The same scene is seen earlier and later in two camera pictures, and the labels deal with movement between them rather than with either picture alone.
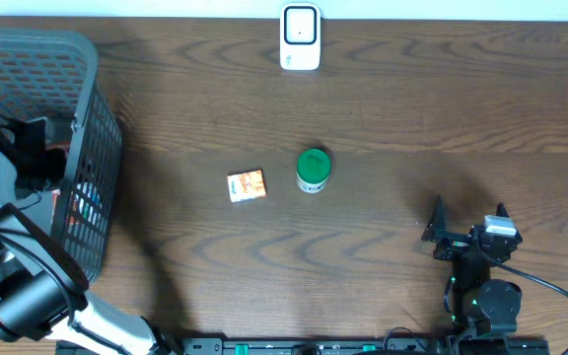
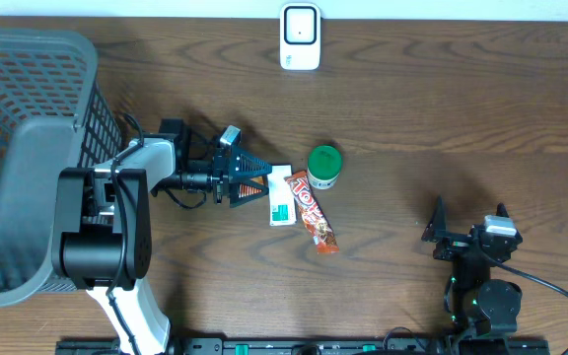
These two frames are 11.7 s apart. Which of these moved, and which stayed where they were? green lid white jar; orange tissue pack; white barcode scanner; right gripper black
Moved: green lid white jar
Stayed: orange tissue pack; white barcode scanner; right gripper black
